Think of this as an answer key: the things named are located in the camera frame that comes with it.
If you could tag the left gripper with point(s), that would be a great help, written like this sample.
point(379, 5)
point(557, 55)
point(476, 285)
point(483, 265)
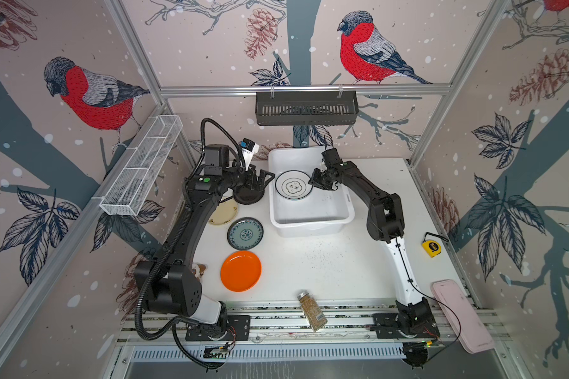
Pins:
point(260, 184)

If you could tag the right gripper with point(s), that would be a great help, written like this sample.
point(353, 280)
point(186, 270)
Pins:
point(316, 178)

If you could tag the white plate green rim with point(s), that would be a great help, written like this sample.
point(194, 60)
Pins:
point(293, 185)

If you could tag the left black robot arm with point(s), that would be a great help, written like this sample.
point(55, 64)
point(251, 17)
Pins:
point(168, 291)

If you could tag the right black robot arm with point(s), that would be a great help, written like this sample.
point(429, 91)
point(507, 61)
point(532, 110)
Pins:
point(385, 224)

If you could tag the black plate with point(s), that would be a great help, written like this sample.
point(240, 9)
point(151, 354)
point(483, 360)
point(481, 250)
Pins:
point(246, 196)

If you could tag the beige plate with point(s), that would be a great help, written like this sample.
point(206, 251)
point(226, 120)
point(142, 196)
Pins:
point(225, 213)

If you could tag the teal patterned plate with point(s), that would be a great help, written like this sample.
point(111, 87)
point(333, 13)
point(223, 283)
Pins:
point(245, 234)

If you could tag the orange plate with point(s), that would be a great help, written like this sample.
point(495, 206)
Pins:
point(241, 271)

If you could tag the brown white dog coaster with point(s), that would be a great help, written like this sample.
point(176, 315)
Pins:
point(198, 270)

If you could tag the yellow tape measure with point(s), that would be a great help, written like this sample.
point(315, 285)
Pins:
point(432, 248)

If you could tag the glass spice jar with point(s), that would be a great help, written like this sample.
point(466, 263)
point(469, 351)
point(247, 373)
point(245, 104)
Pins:
point(312, 311)

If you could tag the small circuit board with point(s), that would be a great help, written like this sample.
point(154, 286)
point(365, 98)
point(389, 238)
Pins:
point(215, 353)

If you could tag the pink flat case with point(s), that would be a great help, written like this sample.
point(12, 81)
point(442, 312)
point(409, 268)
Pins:
point(473, 335)

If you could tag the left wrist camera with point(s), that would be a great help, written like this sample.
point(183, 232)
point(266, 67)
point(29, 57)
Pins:
point(249, 149)

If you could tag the black hanging wall basket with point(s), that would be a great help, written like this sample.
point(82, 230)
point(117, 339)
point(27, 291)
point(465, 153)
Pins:
point(325, 108)

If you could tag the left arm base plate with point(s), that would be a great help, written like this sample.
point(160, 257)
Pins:
point(232, 328)

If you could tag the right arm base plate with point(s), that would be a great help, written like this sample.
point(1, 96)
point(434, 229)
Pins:
point(391, 326)

